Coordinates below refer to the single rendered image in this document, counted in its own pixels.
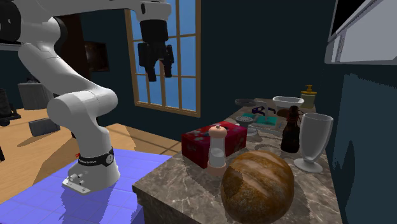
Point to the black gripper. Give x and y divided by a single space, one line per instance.
154 32

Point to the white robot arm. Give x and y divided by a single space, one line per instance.
77 108

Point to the wooden framed window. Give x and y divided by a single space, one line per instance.
186 62

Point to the red patterned box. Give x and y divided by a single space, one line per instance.
195 149

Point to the grey shallow dish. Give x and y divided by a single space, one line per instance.
245 102

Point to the grey footed cup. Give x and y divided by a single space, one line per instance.
245 121

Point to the peach and clear pepper mill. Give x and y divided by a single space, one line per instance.
217 155

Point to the purple scissors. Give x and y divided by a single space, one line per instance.
257 110

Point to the grey box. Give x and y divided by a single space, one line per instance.
43 126

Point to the grey cabinet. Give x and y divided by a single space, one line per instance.
32 96

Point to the white oblong bowl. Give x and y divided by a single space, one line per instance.
287 102

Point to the dark brown bottle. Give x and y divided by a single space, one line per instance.
291 136

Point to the yellow soap dispenser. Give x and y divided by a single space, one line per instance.
308 98

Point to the round brown bread loaf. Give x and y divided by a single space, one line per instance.
257 189

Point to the black floor object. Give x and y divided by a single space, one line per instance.
6 108

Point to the clear glass goblet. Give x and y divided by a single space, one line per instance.
314 133

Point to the blue tiled robot stand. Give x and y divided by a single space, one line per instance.
46 204

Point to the dark wall picture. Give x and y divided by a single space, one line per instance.
96 57

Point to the white wall cabinet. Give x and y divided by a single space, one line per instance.
366 37

